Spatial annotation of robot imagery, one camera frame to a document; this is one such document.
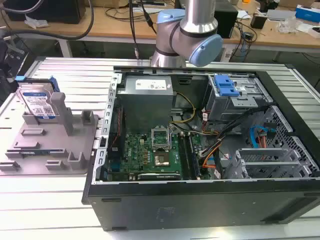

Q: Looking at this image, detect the grey power supply unit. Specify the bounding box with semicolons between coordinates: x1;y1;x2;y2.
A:
116;75;177;134

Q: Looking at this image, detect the wooden desk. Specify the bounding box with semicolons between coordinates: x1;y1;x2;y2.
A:
0;0;320;55

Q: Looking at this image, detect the black open PC case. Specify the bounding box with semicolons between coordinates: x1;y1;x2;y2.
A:
81;65;320;232

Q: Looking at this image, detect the disk bay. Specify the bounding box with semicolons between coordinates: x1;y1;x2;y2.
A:
224;147;313;180

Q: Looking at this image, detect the black braided wire bundle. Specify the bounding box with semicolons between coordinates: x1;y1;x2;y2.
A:
199;104;273;157

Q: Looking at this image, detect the black cable with plug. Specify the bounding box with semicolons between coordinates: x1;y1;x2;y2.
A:
128;0;158;60

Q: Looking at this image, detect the small black box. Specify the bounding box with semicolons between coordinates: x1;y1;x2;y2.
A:
250;12;268;29

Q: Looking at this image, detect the clear plastic packaging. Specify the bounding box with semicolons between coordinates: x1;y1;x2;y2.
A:
276;10;304;33

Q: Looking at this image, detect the metal drive cage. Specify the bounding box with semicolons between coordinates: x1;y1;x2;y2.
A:
204;73;274;123

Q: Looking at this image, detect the thick grey cable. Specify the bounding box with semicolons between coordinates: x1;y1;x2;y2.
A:
0;0;95;41

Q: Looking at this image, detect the orange wire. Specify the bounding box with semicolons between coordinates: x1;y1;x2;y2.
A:
201;156;217;170

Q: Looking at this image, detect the blue plastic drive latch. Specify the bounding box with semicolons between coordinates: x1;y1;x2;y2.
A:
213;74;240;98

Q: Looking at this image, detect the yellow power wire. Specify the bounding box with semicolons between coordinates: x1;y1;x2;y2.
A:
168;91;197;125

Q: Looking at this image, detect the grey plastic parts rack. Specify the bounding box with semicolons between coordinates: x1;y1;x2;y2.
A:
0;92;100;177

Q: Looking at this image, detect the black graphics card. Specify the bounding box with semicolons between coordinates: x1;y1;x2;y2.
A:
136;172;181;181

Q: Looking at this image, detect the hard disk in blue carrier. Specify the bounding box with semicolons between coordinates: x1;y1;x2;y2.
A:
14;75;61;121

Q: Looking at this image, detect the green motherboard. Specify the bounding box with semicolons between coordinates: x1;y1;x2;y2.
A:
102;132;211;181

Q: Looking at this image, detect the blue SATA wire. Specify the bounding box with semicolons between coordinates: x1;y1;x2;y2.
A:
249;126;275;151

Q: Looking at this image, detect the blue and white box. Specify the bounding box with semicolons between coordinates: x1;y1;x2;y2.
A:
294;4;320;21

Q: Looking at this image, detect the black computer tower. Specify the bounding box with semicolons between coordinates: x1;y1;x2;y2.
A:
213;4;239;39

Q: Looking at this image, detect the RAM slot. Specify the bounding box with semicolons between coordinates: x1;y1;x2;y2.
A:
177;132;192;180
186;133;201;180

